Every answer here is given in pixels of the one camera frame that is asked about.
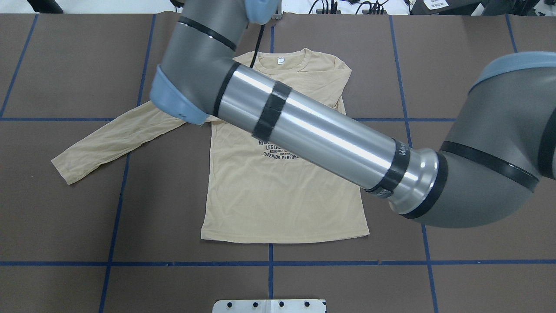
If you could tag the beige long-sleeve printed shirt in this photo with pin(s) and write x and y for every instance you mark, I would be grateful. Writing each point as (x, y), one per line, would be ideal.
(257, 192)

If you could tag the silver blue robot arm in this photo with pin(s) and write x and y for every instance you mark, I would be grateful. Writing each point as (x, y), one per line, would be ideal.
(501, 144)

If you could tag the brown paper table cover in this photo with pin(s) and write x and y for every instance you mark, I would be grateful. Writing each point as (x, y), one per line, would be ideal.
(127, 237)

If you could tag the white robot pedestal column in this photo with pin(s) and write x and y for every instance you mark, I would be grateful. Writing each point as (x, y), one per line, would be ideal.
(270, 306)

